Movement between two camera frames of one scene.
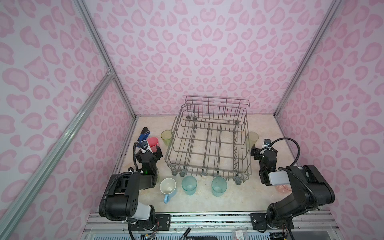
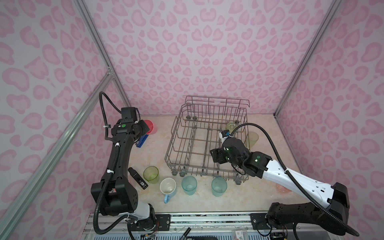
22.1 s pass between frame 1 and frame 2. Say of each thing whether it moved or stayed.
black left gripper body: moved
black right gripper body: moved
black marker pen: stayed
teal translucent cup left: stayed
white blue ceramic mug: stayed
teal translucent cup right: stayed
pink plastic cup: moved
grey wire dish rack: stayed
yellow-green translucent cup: moved
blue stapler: stayed
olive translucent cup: stayed
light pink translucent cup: stayed
